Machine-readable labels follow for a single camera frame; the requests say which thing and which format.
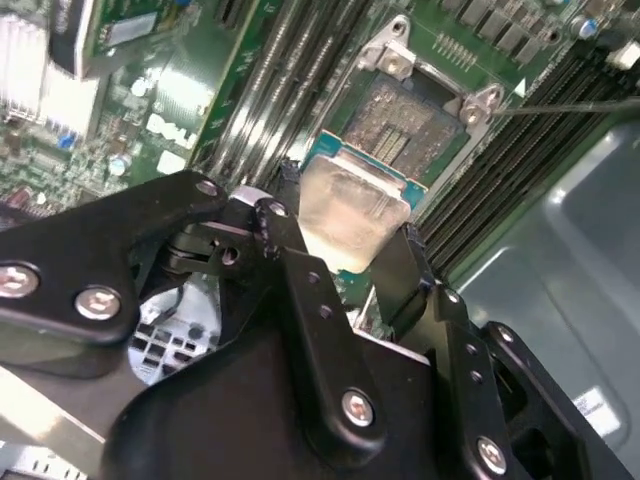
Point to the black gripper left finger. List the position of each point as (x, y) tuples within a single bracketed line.
[(75, 260)]

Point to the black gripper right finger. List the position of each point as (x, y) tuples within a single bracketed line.
[(465, 400)]

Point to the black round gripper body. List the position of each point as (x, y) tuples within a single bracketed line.
[(225, 425)]

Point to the silver green CPU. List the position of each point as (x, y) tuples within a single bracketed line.
[(350, 210)]

